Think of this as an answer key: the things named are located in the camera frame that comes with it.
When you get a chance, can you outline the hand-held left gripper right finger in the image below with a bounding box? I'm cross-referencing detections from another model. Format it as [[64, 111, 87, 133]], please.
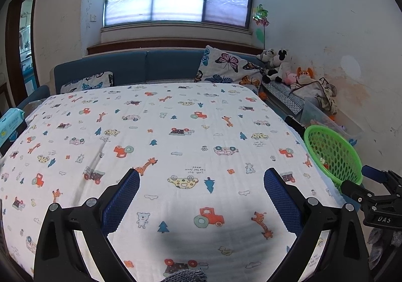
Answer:
[[263, 168, 370, 282]]

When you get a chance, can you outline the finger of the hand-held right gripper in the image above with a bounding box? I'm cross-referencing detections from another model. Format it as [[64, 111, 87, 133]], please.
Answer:
[[361, 165, 402, 190], [340, 179, 376, 207]]

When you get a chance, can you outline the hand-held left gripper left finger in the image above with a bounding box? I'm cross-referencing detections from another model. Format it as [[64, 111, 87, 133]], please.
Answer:
[[33, 168, 141, 282]]

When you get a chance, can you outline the green plastic basket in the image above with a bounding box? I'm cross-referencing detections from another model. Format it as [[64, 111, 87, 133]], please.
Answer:
[[303, 125, 364, 191]]

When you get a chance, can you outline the printed white blanket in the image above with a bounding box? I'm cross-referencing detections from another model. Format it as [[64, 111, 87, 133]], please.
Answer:
[[0, 82, 346, 282]]

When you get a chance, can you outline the black device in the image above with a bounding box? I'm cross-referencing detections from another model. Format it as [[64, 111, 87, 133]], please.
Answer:
[[285, 115, 307, 135]]

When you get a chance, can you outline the clear storage bin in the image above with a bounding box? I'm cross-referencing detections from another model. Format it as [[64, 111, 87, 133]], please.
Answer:
[[300, 97, 362, 144]]

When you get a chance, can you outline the grey knit garment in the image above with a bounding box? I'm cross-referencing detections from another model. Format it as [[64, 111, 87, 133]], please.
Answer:
[[162, 267, 208, 282]]

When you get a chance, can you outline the beige cloth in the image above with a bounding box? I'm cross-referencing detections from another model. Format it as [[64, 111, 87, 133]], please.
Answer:
[[290, 78, 339, 114]]

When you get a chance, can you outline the grey patterned cloth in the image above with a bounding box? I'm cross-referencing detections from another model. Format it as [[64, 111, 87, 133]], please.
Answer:
[[262, 81, 304, 114]]

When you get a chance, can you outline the butterfly print pillow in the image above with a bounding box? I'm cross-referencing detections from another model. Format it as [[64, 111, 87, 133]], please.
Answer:
[[195, 45, 248, 84], [239, 60, 266, 88], [60, 71, 114, 94]]

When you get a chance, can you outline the orange fox plush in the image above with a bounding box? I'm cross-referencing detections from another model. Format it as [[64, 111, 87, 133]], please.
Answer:
[[295, 67, 315, 83]]

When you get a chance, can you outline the blue wet wipes pack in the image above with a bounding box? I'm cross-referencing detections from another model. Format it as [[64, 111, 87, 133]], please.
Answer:
[[0, 108, 26, 147]]

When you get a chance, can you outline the black white cow plush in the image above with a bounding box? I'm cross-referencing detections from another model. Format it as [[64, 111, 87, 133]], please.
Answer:
[[262, 49, 292, 84]]

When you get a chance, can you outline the blue sofa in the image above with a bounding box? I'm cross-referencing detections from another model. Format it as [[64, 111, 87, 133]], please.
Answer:
[[16, 49, 305, 119]]

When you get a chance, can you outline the grey plush toy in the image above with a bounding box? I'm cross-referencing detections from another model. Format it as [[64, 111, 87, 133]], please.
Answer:
[[256, 49, 277, 63]]

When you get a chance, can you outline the brown wooden ledge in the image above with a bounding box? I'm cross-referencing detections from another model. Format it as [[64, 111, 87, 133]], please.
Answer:
[[86, 38, 264, 58]]

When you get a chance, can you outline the colourful pinwheel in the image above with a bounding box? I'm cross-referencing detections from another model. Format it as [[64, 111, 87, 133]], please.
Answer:
[[252, 4, 270, 50]]

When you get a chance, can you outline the brown door frame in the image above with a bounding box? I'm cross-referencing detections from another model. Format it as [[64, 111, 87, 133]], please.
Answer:
[[5, 0, 43, 113]]

